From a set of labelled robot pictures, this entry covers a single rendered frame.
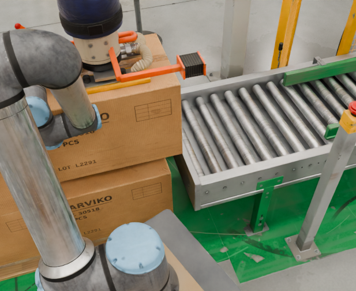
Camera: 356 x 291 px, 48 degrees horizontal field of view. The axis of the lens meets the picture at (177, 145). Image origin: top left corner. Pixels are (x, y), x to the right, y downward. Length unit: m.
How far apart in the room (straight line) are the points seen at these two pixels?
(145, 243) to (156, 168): 0.90
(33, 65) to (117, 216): 1.36
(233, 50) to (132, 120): 1.60
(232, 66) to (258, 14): 1.25
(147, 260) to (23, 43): 0.60
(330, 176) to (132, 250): 1.05
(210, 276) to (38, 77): 0.88
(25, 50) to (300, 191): 2.08
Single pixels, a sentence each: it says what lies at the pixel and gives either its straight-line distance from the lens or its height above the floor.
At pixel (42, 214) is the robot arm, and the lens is 0.99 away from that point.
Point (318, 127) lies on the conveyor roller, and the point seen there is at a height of 0.54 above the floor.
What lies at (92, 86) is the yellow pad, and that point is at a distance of 1.57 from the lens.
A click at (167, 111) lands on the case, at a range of 1.63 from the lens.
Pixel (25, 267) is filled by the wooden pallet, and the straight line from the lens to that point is 2.41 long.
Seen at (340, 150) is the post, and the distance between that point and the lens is 1.74.
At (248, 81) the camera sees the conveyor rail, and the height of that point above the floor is 0.58.
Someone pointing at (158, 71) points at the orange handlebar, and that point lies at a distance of 1.40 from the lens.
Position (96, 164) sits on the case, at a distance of 1.76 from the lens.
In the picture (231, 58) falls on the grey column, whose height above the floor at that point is 0.29.
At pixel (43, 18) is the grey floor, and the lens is 4.48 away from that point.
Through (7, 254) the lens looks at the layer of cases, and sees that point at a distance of 2.24.
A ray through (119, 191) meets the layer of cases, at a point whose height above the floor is 0.50.
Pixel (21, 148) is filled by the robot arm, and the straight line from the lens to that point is 0.91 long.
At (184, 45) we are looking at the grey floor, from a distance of 3.78.
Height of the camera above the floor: 2.03
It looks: 47 degrees down
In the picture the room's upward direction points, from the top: 2 degrees counter-clockwise
